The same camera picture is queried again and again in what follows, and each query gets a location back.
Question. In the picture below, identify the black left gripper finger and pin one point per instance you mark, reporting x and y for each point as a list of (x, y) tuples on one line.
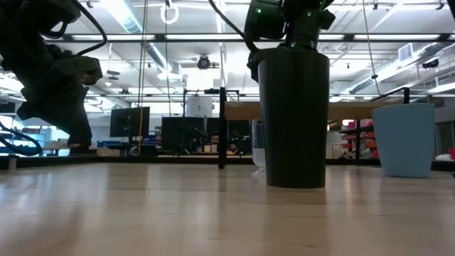
[(81, 138)]

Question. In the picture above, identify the tall black cup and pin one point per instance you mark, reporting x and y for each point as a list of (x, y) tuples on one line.
[(295, 124)]

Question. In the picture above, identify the clear plastic cup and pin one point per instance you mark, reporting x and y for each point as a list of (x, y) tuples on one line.
[(258, 149)]

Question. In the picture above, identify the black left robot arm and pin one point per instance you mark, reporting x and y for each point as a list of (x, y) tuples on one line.
[(32, 53)]

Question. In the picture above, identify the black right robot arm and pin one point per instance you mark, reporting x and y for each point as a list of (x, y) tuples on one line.
[(264, 21)]

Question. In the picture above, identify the black computer monitor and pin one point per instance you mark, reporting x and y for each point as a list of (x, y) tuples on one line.
[(129, 122)]

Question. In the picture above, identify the wide dark screen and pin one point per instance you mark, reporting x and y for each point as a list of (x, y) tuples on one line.
[(177, 133)]

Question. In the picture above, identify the red storage shelving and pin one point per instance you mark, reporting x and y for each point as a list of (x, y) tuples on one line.
[(369, 138)]

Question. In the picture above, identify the person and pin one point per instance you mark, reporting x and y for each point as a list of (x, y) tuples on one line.
[(214, 138)]

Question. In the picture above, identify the light blue cup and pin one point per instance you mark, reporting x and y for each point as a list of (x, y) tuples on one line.
[(403, 142)]

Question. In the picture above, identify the black ceiling camera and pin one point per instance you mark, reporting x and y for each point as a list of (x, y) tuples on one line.
[(203, 62)]

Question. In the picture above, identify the silver ceiling duct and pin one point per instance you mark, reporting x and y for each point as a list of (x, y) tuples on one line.
[(135, 25)]

